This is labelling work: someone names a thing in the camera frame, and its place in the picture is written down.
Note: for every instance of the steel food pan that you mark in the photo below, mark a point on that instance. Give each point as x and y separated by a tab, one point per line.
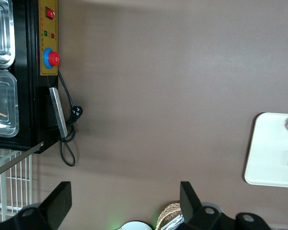
2	103
2	36

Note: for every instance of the black machine with yellow panel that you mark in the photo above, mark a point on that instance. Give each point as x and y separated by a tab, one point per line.
33	107

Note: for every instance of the light wicker basket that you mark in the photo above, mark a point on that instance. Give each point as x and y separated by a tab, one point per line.
169	210

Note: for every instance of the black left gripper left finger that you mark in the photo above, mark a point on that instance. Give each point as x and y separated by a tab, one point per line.
55	203

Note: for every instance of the aluminium foil container stack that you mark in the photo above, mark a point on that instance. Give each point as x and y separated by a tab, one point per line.
174	222

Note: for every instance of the thin metal strip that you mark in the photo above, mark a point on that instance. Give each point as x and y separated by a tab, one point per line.
14	163

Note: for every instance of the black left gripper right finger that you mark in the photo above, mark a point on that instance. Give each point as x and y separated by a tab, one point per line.
194	215

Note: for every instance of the beige plastic tray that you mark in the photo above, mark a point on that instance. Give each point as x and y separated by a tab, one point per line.
268	148

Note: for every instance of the red emergency stop button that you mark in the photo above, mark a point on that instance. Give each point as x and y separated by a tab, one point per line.
53	58

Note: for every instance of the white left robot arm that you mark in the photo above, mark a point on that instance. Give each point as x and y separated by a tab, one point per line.
136	226

